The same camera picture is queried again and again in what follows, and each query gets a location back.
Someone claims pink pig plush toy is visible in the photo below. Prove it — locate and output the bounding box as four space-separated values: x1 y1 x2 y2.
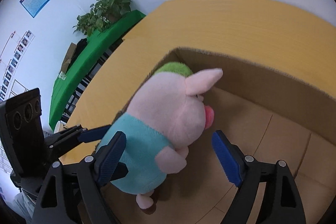
96 62 223 214

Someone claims paper cup far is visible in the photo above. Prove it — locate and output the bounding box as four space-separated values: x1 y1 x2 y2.
54 121 67 133

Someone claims brown cardboard box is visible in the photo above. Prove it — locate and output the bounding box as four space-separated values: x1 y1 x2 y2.
79 46 336 224

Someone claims small open cardboard box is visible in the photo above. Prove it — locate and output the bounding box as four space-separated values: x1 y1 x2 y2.
60 38 88 73

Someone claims green covered side table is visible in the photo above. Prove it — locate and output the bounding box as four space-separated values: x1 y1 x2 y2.
49 10 145 129

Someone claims small potted plant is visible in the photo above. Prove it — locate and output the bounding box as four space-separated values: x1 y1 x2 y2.
73 12 106 36

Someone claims large potted plant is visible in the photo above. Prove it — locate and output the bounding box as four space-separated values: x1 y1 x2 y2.
90 0 131 28

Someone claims blue framed wall poster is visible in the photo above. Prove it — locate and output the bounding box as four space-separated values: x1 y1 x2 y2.
19 0 50 18

